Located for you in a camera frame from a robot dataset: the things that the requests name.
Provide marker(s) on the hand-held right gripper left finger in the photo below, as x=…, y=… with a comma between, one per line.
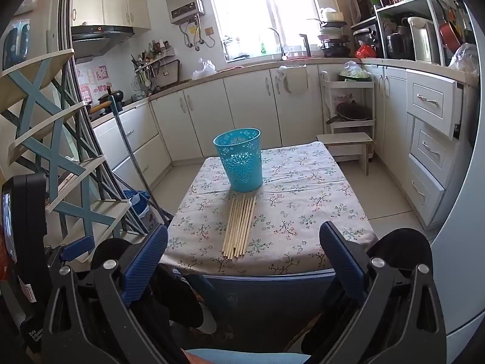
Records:
x=146, y=261

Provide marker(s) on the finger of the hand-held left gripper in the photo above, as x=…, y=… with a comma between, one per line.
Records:
x=77, y=248

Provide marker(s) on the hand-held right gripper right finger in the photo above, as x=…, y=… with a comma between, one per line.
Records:
x=343, y=261

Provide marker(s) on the bunch of wooden chopsticks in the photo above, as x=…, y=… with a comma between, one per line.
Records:
x=238, y=227

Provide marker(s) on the teal perforated plastic basket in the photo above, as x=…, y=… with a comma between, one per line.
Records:
x=238, y=167

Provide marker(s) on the blue patterned bag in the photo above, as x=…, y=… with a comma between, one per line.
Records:
x=136, y=201

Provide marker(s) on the floral tablecloth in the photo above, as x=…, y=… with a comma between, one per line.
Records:
x=303, y=204

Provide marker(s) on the white appliance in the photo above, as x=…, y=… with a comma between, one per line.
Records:
x=458, y=273

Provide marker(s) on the wooden step stool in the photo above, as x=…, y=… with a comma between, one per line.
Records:
x=343, y=138

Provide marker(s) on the cream folding shelf rack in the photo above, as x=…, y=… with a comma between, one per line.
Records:
x=34, y=87

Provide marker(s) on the black cooking pot on stove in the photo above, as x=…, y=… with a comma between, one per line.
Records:
x=113, y=96

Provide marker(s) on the white trolley rack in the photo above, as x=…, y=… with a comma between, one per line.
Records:
x=329, y=94

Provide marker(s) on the white drawer cabinet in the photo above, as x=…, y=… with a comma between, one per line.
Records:
x=432, y=98

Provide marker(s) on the white base cabinets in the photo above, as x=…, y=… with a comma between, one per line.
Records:
x=246, y=102

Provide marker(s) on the white hanging bag holder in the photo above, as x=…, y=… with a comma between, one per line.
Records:
x=291, y=79

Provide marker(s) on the bag of green vegetables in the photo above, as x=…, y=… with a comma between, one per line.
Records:
x=354, y=71

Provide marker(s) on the range hood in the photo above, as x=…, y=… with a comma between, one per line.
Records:
x=100, y=34

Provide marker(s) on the white plastic bag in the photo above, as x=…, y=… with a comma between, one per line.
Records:
x=204, y=70

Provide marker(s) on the red plastic bag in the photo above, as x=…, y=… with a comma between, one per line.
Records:
x=365, y=51

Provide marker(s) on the dish rack with dishes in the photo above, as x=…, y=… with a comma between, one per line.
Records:
x=333, y=34

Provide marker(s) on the chrome sink faucet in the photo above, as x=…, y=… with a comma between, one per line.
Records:
x=279, y=41

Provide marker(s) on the white electric water boiler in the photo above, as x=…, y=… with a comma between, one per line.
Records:
x=424, y=40

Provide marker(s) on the clear plastic bag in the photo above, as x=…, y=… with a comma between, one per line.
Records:
x=466, y=58

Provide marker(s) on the red pan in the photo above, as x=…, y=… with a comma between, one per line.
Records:
x=451, y=36

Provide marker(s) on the microwave oven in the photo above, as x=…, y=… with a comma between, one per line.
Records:
x=362, y=7

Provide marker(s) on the white countertop shelf unit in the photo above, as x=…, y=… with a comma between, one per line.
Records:
x=409, y=5

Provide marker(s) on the kitchen window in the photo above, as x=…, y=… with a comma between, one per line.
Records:
x=265, y=3

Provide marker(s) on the pink wall decals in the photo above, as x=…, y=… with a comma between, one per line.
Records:
x=94, y=83

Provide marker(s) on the wall utensil rack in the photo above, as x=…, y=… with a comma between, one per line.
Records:
x=146, y=68

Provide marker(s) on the white wall cabinets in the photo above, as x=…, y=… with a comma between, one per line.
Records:
x=110, y=3

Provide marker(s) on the wall water heater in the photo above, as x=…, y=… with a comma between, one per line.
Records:
x=182, y=0

